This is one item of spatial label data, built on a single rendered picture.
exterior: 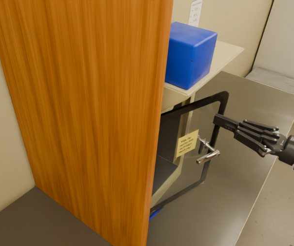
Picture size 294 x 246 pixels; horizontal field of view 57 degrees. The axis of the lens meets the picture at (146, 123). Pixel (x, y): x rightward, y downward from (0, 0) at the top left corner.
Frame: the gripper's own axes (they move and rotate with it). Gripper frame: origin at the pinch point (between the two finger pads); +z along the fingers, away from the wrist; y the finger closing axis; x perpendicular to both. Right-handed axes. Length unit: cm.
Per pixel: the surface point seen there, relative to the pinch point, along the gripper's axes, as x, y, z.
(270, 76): 99, -268, 28
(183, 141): 4.2, 10.7, 7.6
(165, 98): -17.3, 25.1, 7.0
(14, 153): 20, 36, 57
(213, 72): -20.0, 13.0, 2.5
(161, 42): -31.6, 32.3, 4.7
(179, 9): -30.8, 11.5, 13.7
